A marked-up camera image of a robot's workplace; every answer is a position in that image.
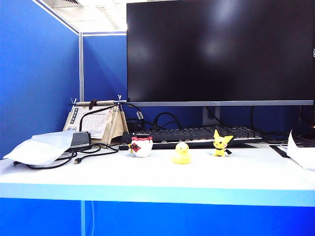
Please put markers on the white jar doll red trim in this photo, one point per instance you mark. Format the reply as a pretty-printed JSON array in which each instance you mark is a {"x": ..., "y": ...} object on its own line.
[{"x": 142, "y": 148}]

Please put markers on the black mechanical keyboard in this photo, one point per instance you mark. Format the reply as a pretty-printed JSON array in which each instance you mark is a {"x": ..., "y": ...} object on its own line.
[{"x": 187, "y": 135}]

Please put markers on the beige tent desk calendar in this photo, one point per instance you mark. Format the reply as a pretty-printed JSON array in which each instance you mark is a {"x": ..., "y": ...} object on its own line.
[{"x": 115, "y": 125}]

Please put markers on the yellow rubber duck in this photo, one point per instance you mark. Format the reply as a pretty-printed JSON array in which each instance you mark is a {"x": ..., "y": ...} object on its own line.
[{"x": 181, "y": 155}]

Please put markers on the grey monitor stand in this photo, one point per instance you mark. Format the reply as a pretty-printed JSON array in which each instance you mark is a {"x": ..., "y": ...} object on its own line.
[{"x": 211, "y": 115}]

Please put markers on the yellow Pichu figure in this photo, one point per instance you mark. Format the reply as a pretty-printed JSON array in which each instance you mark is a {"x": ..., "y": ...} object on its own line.
[{"x": 219, "y": 145}]

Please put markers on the black grey adapter hub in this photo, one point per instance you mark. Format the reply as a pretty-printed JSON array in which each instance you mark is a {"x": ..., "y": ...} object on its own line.
[{"x": 80, "y": 138}]

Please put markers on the large black computer monitor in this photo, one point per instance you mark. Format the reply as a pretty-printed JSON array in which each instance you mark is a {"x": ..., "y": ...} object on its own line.
[{"x": 219, "y": 51}]

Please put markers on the white plastic bag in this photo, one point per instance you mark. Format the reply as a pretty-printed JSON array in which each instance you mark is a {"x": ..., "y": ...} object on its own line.
[{"x": 39, "y": 148}]

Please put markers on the white paper sheet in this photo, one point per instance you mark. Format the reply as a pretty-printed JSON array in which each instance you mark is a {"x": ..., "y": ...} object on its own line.
[{"x": 299, "y": 152}]

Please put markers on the aluminium partition post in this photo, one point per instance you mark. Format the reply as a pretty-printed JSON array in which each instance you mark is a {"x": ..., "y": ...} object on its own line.
[{"x": 81, "y": 66}]

